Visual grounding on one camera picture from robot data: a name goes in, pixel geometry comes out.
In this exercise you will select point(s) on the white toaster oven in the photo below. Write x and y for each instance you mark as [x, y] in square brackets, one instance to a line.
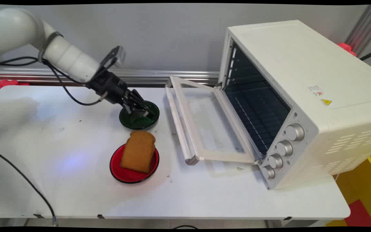
[304, 96]

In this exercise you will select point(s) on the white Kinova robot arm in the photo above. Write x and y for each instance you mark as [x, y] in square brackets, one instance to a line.
[18, 35]

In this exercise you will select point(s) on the silver oven knob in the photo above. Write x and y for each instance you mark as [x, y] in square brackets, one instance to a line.
[268, 172]
[275, 160]
[285, 148]
[295, 131]

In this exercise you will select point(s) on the aluminium frame rail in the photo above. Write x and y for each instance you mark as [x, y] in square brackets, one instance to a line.
[108, 75]

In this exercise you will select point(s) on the brown toast slice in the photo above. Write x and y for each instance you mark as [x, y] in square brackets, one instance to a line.
[138, 151]

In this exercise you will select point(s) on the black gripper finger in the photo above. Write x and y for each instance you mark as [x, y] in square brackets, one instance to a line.
[130, 106]
[141, 98]

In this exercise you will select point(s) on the white oven glass door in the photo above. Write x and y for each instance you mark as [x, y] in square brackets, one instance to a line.
[204, 122]

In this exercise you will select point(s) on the red plate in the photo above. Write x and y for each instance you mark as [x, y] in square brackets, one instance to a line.
[128, 174]

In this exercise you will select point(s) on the dark green plate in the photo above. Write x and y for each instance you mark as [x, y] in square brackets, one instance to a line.
[139, 119]

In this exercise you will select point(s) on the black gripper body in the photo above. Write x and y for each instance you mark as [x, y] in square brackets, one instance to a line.
[110, 86]

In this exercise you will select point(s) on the aluminium frame post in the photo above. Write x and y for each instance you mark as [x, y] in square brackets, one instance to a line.
[366, 27]

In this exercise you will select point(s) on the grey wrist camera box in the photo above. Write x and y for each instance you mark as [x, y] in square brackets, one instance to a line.
[114, 57]

